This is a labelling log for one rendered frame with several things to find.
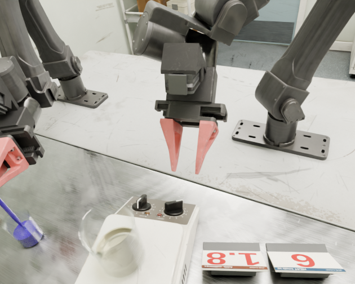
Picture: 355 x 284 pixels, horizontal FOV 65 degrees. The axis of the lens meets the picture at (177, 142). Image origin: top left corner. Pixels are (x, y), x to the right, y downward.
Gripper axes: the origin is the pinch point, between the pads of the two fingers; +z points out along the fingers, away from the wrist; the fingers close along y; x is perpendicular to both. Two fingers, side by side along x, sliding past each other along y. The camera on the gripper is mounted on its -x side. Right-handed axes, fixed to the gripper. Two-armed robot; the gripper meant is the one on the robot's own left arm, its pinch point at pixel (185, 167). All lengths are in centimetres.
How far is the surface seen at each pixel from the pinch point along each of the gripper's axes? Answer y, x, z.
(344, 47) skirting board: 90, 248, -140
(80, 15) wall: -119, 127, -104
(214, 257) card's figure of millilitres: 5.2, 3.6, 12.9
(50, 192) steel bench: -30.2, 10.4, 8.3
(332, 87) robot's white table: 29, 40, -27
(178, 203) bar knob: -1.4, 4.4, 5.8
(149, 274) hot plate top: -1.7, -5.9, 13.8
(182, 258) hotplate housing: 1.5, -1.8, 12.3
